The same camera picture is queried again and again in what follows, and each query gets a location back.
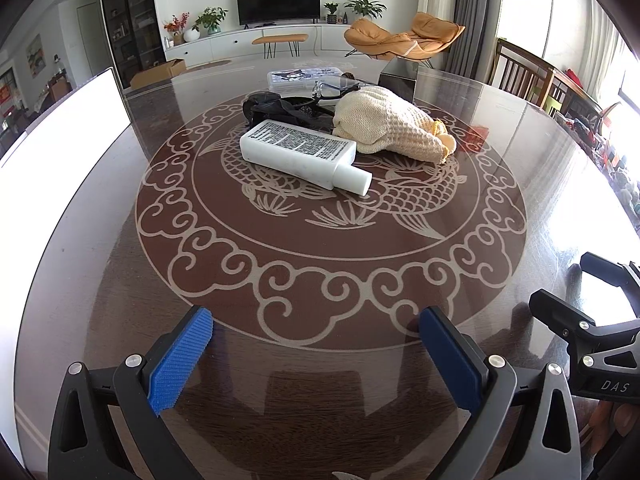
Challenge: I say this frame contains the cream knit glove yellow cuff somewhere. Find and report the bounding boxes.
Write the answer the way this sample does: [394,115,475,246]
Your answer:
[333,86,457,164]

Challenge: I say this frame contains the dark glass display cabinet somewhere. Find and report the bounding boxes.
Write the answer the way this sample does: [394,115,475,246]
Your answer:
[101,0,166,88]

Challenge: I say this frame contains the white lotion bottle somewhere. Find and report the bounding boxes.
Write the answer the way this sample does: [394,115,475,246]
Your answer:
[239,119,372,196]

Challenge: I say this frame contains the black bow hair claw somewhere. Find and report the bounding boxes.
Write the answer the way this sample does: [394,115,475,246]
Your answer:
[242,91,334,132]

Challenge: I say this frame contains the green potted plant right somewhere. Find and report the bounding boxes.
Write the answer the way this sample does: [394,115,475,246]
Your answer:
[345,0,387,20]

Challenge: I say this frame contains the green potted plant left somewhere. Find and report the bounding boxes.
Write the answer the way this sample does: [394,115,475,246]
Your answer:
[193,6,229,35]

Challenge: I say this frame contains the wooden dining chair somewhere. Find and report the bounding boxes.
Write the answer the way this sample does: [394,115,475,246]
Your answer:
[487,38,555,108]

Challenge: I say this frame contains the brown cardboard box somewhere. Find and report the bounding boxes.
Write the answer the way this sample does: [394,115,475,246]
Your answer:
[130,58,186,90]

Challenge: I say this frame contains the orange lounge chair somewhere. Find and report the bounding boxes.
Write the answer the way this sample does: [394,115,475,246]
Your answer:
[344,12,465,64]

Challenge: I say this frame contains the red flower vase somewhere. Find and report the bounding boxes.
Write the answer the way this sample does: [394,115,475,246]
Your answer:
[164,12,190,46]

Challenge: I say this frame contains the black television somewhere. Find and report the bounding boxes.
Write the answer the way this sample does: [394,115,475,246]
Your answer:
[236,0,320,25]

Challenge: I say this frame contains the green potted plant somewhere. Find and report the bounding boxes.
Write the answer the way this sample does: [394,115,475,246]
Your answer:
[345,0,387,20]
[193,6,229,35]

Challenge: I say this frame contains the black cardboard box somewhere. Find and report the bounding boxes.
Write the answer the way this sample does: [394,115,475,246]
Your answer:
[378,58,419,103]

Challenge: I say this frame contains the wooden bench hairpin legs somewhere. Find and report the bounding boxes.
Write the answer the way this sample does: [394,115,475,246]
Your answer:
[252,34,308,58]

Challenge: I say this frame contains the grey curtain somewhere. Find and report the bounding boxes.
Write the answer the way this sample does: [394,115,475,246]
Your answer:
[445,0,501,82]

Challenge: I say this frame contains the white tv cabinet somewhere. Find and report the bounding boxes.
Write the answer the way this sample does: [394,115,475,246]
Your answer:
[165,23,352,68]

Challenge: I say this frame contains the clear plastic storage box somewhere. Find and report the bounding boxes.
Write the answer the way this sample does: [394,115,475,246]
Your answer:
[267,67,343,96]

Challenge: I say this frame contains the person's right hand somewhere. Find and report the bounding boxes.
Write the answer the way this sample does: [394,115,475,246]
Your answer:
[579,401,639,455]

